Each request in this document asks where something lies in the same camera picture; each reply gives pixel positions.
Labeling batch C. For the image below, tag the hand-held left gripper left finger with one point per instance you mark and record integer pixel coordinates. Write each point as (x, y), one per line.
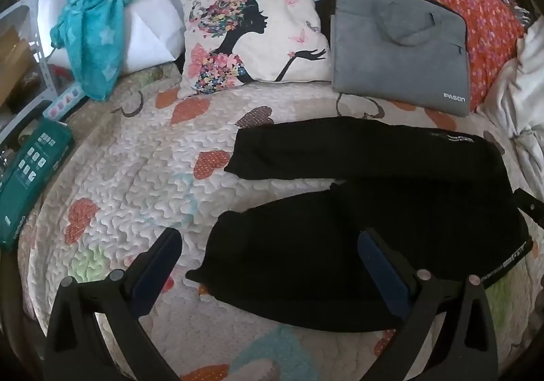
(155, 274)

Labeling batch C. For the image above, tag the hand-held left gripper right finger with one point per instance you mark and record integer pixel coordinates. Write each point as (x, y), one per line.
(382, 274)

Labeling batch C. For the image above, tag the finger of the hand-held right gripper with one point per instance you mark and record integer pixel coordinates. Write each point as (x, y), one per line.
(529, 204)

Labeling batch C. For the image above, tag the black pants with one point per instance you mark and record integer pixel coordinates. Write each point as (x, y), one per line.
(382, 160)

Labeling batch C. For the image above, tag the heart-patterned quilt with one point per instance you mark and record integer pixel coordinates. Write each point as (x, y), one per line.
(140, 177)

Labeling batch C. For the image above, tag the white crumpled cloth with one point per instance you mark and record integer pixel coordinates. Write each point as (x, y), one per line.
(527, 79)

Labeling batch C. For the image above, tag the green cardboard box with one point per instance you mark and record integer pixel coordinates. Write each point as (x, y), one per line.
(34, 168)

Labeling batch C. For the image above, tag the red floral pillow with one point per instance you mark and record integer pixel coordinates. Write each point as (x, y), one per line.
(488, 24)

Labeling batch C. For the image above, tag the pastel dotted box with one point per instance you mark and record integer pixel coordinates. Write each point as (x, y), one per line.
(63, 102)

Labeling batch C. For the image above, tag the grey laptop bag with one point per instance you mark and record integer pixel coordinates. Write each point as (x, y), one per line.
(382, 66)

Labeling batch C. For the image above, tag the grey metal shelf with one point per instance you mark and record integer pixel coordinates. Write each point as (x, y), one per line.
(40, 62)

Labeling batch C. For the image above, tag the teal star-print blanket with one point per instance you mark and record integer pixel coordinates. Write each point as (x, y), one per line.
(93, 36)

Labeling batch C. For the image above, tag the white pillow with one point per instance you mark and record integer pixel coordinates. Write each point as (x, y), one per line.
(148, 24)

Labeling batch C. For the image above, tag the floral silhouette printed cushion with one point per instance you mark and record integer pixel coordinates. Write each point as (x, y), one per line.
(280, 2)

